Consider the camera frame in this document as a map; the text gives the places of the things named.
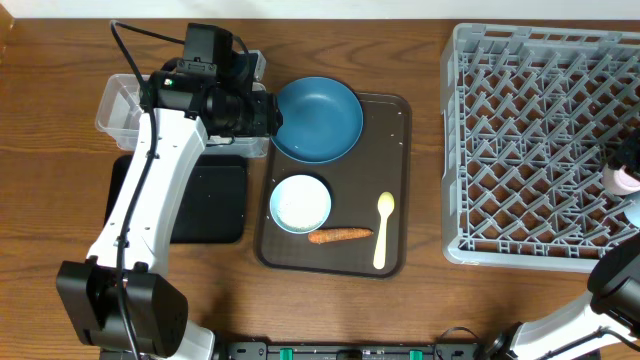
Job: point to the small light blue rice bowl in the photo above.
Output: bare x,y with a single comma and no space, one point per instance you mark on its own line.
300,204

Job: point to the light blue cup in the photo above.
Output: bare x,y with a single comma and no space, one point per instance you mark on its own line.
632,211

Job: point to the orange carrot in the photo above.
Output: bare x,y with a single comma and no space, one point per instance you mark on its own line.
323,236

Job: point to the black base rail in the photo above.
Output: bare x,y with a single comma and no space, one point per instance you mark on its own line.
262,351

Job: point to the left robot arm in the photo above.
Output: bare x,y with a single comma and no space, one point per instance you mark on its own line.
119,299

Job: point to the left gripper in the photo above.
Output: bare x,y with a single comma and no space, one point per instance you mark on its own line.
263,122

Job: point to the clear plastic bin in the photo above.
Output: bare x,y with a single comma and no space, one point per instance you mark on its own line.
119,113

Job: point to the grey dishwasher rack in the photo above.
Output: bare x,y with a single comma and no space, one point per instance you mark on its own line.
531,117

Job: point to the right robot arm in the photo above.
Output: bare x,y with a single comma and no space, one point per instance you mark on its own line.
607,313

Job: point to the brown serving tray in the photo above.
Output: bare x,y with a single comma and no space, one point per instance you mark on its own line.
378,163

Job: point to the black plastic tray bin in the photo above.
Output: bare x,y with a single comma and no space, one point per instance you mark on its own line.
212,210

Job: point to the pink cup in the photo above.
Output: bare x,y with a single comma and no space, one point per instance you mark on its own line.
619,182

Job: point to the pale yellow plastic spoon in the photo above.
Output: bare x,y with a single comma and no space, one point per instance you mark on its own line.
385,207

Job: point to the large dark blue bowl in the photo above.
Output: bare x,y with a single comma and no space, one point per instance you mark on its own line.
322,120

